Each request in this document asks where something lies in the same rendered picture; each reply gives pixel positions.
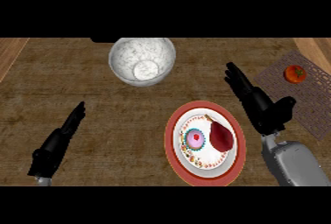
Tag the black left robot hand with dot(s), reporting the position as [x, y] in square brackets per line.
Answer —
[53, 145]

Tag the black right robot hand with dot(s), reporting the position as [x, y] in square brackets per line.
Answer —
[259, 105]

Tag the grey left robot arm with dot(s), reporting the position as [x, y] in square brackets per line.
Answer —
[43, 181]

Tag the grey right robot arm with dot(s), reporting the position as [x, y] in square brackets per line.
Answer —
[293, 163]

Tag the dark red pear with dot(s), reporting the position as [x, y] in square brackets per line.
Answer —
[220, 135]

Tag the red rimmed white plate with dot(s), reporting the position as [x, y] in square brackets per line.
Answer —
[205, 143]

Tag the white marble bowl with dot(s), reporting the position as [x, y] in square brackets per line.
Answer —
[142, 61]

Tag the brown woven placemat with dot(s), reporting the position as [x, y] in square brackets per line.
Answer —
[302, 93]

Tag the red tomato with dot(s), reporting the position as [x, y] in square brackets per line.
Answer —
[294, 74]

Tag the pink frosted cupcake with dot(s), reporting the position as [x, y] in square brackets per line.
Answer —
[195, 139]

